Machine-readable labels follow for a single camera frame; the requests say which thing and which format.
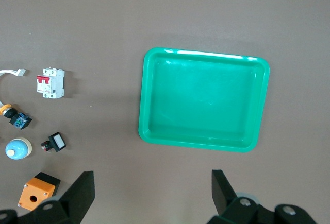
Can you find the orange-headed black push button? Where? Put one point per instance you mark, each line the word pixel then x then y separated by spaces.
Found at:
pixel 19 121

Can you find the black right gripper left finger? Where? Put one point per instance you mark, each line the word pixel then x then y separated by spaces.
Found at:
pixel 74 198

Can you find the white circuit breaker red switch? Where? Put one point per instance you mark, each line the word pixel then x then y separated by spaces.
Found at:
pixel 51 85

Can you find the green plastic tray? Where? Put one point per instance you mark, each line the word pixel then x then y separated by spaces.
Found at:
pixel 206 100

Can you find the orange button enclosure box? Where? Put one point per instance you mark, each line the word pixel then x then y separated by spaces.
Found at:
pixel 36 191

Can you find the blue dome buzzer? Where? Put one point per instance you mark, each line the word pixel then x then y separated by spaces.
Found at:
pixel 18 148

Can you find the brown table mat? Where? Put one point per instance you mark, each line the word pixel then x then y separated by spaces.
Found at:
pixel 165 15

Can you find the small white curved bracket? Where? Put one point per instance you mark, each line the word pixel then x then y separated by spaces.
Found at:
pixel 20 72

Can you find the black rectangular pushbutton switch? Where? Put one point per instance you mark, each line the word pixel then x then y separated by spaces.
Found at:
pixel 56 141

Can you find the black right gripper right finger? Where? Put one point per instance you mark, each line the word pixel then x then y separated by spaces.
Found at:
pixel 227 203

